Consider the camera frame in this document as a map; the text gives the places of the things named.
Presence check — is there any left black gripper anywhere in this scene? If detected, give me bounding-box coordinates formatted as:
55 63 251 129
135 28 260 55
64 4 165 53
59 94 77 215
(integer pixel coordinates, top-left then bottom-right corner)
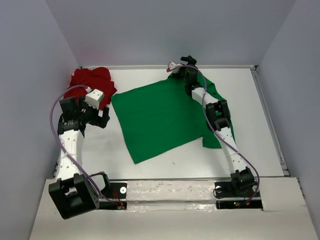
77 96 109 129

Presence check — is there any green t-shirt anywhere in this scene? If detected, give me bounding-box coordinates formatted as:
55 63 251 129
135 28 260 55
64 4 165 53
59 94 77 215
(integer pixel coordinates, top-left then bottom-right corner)
111 74 221 164

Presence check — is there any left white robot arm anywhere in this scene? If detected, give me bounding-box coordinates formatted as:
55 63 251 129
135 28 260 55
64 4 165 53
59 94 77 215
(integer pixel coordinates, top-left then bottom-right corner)
48 97 111 220

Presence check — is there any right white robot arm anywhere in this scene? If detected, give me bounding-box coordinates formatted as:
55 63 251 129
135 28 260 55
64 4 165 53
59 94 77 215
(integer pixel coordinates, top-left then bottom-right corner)
166 55 260 204

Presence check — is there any red t-shirt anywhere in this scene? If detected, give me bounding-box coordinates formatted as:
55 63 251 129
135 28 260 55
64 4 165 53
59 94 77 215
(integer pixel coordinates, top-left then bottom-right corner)
68 67 117 110

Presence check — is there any white front cover board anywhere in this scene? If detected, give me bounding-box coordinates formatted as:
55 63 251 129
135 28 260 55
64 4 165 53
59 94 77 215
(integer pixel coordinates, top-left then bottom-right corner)
30 177 317 240

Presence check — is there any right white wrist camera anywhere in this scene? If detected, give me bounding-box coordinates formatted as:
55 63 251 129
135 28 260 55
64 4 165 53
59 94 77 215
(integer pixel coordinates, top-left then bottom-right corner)
166 60 184 74

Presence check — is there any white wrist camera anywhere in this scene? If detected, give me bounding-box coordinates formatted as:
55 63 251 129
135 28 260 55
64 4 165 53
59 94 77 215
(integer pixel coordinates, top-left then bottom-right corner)
166 60 184 74
84 89 105 110

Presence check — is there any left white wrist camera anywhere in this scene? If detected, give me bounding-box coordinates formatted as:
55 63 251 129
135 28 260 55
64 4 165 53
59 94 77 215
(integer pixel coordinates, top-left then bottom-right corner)
84 89 105 110

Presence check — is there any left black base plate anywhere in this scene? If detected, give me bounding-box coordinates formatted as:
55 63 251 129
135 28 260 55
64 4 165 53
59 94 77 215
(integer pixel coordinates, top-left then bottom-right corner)
98 180 128 211

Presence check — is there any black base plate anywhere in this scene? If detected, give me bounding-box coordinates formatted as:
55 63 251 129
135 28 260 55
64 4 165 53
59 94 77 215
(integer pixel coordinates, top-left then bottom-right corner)
98 180 128 211
212 181 263 210

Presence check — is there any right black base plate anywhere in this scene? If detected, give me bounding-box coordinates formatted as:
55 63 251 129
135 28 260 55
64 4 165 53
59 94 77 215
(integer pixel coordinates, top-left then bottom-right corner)
212 181 263 210

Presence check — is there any aluminium table frame rail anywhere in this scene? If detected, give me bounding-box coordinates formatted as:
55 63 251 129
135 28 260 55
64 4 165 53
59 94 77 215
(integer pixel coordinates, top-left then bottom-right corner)
51 64 291 181

